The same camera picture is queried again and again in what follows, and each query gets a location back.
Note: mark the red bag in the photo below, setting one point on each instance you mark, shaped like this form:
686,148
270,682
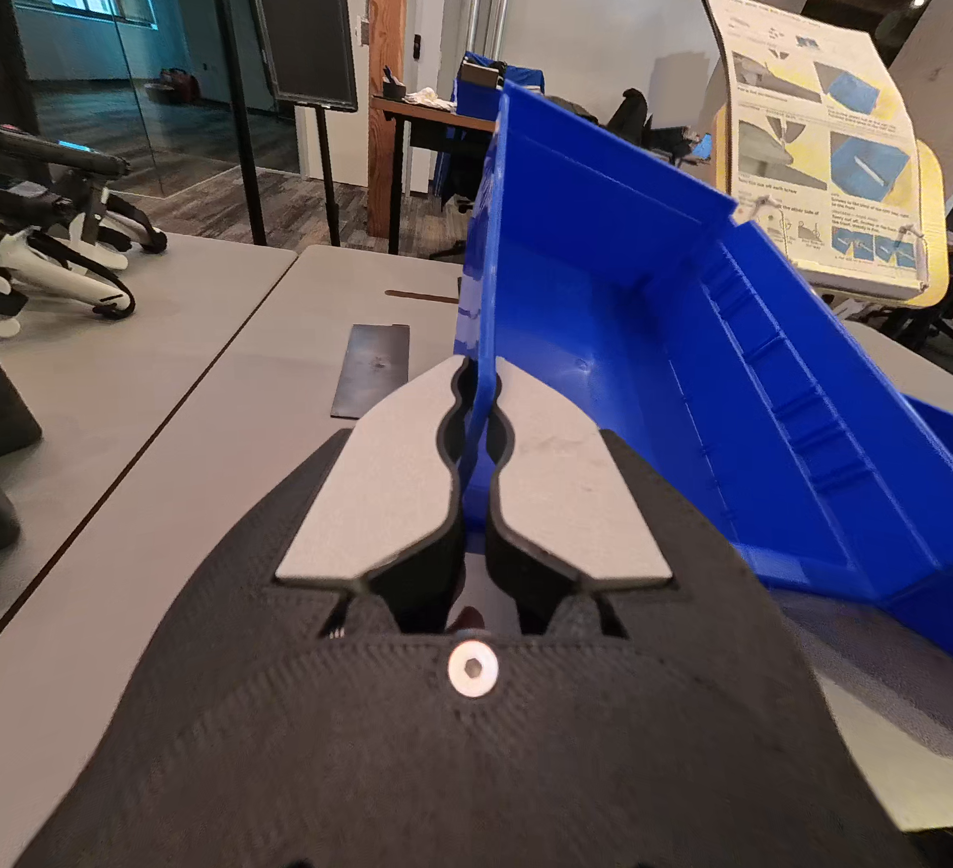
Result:
175,87

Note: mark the black sign stand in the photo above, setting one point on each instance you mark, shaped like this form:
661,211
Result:
298,19

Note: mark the printed instruction sheet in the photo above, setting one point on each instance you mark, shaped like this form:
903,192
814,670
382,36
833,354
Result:
819,138

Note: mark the blue crate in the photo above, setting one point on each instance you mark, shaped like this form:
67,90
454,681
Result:
473,104

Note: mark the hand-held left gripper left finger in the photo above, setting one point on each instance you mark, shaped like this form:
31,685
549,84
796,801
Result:
372,503

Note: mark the black partition post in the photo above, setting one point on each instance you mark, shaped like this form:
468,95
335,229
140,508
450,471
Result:
234,101

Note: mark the blue plastic bin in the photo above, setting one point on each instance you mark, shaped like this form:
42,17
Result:
633,332

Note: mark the dark wooden desk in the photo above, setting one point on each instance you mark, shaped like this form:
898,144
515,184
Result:
432,117

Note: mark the black pen holder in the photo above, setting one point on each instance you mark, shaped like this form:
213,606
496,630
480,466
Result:
394,90

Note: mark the spare black white gripper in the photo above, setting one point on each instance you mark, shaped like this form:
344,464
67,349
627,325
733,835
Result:
59,157
67,279

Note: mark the white cloth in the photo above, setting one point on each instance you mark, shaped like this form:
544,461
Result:
430,99

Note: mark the black office chair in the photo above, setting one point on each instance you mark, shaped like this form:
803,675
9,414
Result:
629,116

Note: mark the dark metal divider plate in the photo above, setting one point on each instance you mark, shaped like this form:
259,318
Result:
372,369

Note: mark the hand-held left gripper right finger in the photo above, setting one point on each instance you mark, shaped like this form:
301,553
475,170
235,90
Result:
581,503

